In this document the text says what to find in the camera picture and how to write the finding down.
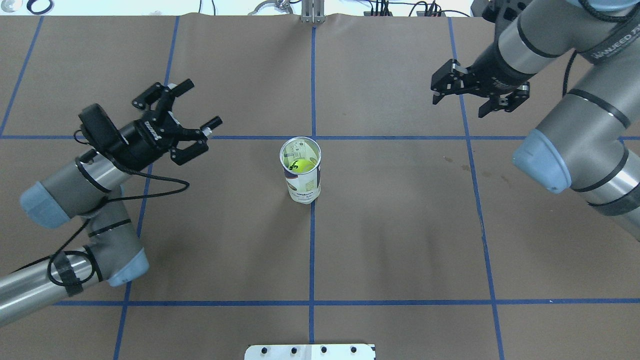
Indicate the yellow tennis ball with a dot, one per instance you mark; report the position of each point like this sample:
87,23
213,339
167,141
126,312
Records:
301,166

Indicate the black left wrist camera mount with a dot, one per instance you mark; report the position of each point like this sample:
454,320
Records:
100,132

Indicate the aluminium frame post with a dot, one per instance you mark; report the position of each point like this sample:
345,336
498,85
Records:
313,11

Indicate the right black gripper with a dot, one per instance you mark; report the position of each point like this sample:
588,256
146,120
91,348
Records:
494,68

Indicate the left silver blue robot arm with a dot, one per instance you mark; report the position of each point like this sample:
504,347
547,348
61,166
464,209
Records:
94,187

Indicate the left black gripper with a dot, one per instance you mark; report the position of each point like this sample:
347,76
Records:
138,141

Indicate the orange black electronics module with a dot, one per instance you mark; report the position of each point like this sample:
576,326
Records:
402,8

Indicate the white camera pedestal column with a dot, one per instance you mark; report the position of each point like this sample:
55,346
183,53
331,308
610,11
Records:
327,351

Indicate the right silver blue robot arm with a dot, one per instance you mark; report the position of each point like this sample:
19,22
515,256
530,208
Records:
577,145

